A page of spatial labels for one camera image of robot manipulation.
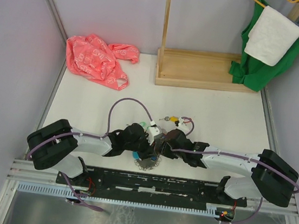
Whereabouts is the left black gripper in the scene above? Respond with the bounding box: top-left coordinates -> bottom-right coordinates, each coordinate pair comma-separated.
122,130 -> 159,162

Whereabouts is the silver key holder blue handle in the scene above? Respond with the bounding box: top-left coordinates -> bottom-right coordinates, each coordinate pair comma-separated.
132,151 -> 162,171

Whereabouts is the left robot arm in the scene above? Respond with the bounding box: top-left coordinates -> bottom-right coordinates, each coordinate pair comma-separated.
27,119 -> 162,185

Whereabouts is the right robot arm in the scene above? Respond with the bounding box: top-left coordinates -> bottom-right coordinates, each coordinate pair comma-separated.
159,129 -> 299,208

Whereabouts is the loose yellow tag key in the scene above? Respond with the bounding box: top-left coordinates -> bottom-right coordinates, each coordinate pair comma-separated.
160,116 -> 179,123

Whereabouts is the pink patterned cloth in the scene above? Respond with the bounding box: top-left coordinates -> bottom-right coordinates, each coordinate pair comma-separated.
66,34 -> 140,91

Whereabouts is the green shirt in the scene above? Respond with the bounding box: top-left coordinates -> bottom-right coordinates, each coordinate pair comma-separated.
229,0 -> 299,92

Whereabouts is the white towel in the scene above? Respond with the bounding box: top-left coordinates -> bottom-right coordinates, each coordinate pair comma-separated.
244,6 -> 299,66

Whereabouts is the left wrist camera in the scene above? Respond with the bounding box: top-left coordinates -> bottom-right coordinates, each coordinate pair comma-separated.
146,120 -> 164,145

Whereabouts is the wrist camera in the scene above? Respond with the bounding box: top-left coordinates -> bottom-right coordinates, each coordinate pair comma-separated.
146,120 -> 164,145
174,117 -> 190,133

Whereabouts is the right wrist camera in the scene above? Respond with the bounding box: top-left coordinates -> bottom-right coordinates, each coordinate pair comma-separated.
174,117 -> 190,133

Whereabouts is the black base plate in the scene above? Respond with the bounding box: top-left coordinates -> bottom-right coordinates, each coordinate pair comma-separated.
69,167 -> 247,210

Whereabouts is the wooden rack frame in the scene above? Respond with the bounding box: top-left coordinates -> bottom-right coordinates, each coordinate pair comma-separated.
153,0 -> 270,98

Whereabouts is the grey cable duct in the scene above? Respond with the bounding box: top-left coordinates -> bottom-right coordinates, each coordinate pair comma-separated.
16,180 -> 223,217

